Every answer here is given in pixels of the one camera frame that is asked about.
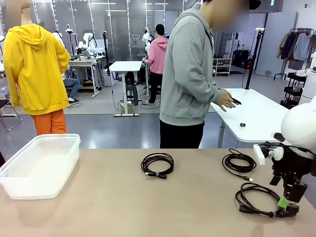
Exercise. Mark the grey step stool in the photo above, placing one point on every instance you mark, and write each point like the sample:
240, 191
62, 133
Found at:
132, 92

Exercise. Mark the wooden shoe rack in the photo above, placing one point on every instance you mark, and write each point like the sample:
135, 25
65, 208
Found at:
222, 66

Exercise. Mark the person in grey hoodie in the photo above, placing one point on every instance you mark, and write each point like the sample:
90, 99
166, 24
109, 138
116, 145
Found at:
187, 74

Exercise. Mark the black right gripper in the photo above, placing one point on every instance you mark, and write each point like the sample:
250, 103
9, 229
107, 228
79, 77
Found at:
288, 168

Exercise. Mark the light blue shirt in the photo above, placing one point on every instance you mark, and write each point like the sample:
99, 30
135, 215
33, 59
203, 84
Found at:
302, 47

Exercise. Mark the white height-adjustable desk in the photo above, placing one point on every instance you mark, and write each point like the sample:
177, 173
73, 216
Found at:
126, 66

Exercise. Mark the clear plastic storage container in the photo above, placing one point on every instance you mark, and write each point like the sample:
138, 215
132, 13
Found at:
37, 170

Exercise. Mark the orange trousers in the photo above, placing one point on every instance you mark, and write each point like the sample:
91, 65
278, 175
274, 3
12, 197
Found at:
51, 122

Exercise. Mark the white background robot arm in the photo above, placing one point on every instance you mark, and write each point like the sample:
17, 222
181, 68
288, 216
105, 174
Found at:
146, 39
89, 43

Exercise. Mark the small black object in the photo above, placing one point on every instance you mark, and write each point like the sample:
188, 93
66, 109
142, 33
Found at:
242, 124

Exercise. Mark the black pole stand white top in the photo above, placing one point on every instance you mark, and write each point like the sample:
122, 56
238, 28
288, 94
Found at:
254, 54

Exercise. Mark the person's right hand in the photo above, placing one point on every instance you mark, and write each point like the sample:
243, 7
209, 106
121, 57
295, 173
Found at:
225, 101

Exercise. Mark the black clothes rack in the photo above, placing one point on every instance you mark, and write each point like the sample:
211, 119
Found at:
292, 30

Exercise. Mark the grey frame workbench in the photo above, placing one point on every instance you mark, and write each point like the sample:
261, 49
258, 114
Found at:
84, 63

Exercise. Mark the black luggage pile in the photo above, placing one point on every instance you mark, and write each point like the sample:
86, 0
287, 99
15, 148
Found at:
240, 59

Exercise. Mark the slim black item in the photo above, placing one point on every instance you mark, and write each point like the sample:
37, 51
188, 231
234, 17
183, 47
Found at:
236, 100

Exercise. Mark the seated person in jeans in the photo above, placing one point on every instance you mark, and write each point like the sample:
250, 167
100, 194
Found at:
72, 85

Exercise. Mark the person's right forearm grey sleeve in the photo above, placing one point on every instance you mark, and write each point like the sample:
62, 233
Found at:
205, 95

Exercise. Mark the navy jacket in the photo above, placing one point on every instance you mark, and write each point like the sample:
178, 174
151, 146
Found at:
290, 47

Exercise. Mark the small cardboard box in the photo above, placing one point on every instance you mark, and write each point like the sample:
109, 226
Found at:
123, 108

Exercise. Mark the brown coat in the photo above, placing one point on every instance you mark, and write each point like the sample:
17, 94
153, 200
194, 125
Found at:
284, 45

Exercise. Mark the person in pink hoodie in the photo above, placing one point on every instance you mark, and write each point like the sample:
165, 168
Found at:
158, 56

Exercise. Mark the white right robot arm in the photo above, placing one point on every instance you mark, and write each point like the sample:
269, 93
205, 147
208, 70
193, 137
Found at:
298, 123

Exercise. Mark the black tripod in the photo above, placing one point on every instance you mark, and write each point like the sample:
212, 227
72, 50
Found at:
105, 49

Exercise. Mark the white cylindrical appliance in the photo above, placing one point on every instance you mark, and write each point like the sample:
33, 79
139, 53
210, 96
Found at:
308, 86

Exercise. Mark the black metal chair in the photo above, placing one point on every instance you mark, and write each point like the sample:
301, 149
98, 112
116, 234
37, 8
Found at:
7, 118

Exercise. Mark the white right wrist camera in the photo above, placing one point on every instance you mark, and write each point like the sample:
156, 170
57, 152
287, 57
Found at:
259, 154

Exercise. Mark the black stand with white head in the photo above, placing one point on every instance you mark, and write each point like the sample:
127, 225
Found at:
69, 30

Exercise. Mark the white rounded table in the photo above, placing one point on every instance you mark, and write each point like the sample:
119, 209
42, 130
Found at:
254, 116

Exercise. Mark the black utility cart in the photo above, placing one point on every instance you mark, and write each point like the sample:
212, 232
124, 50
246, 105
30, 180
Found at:
292, 91

